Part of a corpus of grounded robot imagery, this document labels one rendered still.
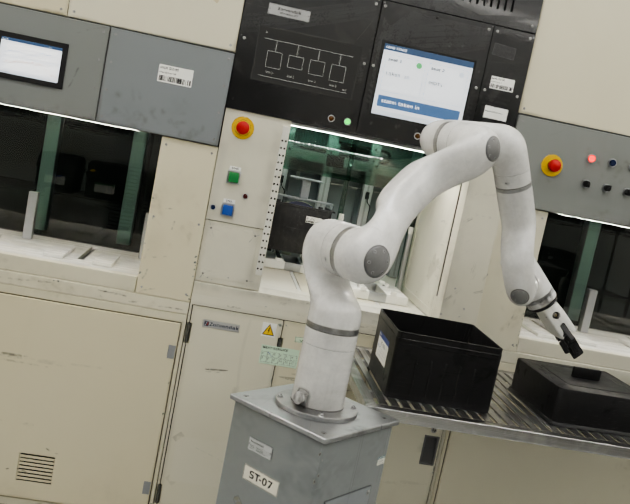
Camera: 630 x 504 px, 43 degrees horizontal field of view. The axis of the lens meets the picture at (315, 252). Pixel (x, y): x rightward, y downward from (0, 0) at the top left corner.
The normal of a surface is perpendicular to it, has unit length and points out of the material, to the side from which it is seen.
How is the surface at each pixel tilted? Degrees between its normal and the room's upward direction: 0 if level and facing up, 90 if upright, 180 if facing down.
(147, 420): 90
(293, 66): 90
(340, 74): 90
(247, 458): 90
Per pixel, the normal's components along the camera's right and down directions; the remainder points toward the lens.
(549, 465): 0.10, 0.15
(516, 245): -0.37, -0.33
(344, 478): 0.76, 0.23
